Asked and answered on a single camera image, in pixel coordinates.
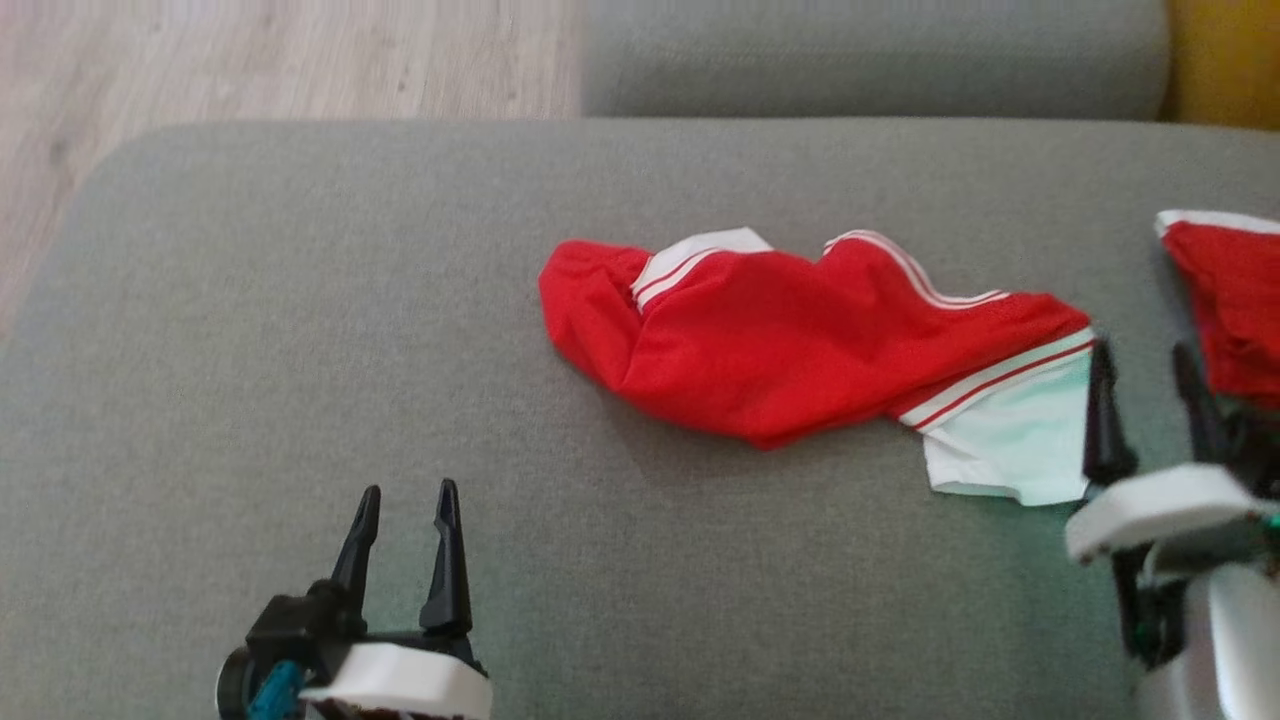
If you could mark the red garment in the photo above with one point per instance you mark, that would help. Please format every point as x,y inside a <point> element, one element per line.
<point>1240,300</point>

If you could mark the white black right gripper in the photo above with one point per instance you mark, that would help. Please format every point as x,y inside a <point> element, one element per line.
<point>1150,510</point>

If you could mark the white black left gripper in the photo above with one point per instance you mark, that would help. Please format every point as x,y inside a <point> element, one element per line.
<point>400,680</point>

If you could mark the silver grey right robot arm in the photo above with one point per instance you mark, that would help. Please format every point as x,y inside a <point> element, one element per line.
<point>1240,650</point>

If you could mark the long grey sofa seat cushion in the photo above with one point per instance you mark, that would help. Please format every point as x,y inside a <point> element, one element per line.
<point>850,60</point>

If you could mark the red white sports shirt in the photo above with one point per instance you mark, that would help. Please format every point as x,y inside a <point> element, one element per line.
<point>780,350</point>

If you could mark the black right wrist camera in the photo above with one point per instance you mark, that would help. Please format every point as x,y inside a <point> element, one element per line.
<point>1255,450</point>

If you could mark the large grey sofa seat cushion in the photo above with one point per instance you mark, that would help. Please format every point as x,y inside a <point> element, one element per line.
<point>300,350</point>

